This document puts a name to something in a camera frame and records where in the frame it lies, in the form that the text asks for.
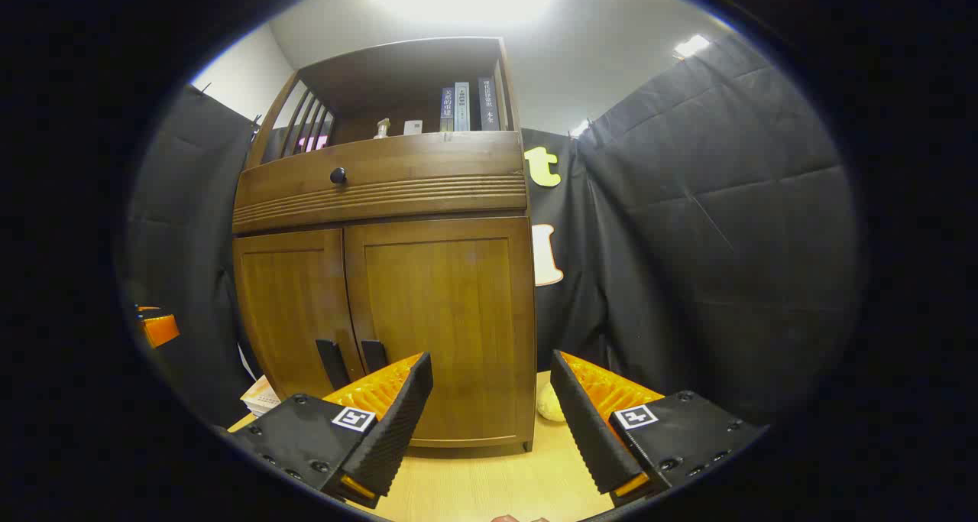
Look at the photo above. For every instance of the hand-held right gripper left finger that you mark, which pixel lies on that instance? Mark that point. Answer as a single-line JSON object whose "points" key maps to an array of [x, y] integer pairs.
{"points": [[397, 423]]}

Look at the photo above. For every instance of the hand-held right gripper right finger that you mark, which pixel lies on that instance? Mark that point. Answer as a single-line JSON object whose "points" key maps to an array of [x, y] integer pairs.
{"points": [[588, 430]]}

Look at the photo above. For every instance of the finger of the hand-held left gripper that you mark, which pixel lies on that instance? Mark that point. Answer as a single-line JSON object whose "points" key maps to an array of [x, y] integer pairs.
{"points": [[160, 329]]}

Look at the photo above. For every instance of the wooden cabinet door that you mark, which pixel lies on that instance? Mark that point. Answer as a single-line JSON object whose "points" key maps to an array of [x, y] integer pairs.
{"points": [[458, 293], [290, 300]]}

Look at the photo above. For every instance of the wooden double-door shoe cabinet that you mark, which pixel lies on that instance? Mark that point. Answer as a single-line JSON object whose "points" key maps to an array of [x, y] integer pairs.
{"points": [[382, 205]]}

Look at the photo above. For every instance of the wooden cabinet drawer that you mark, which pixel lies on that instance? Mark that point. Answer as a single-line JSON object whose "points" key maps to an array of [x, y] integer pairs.
{"points": [[428, 159]]}

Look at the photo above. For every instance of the round yellow bun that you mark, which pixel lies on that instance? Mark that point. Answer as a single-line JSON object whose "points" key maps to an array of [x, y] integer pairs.
{"points": [[550, 407]]}

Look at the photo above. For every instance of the stack of white booklets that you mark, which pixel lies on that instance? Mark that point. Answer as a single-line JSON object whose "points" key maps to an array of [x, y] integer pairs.
{"points": [[261, 397]]}

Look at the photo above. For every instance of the round black drawer knob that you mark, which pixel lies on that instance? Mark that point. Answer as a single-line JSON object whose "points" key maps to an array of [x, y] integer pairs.
{"points": [[338, 176]]}

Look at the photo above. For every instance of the small pale bottle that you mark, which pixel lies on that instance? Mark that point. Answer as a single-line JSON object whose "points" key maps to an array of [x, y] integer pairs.
{"points": [[382, 129]]}

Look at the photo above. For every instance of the small white box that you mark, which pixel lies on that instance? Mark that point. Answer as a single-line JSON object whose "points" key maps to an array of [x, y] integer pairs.
{"points": [[412, 127]]}

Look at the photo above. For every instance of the dark blue book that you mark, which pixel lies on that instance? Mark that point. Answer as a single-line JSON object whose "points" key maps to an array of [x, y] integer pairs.
{"points": [[448, 109]]}

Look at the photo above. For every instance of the small ceiling light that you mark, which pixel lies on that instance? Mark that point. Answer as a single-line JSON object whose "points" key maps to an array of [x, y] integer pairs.
{"points": [[691, 46]]}

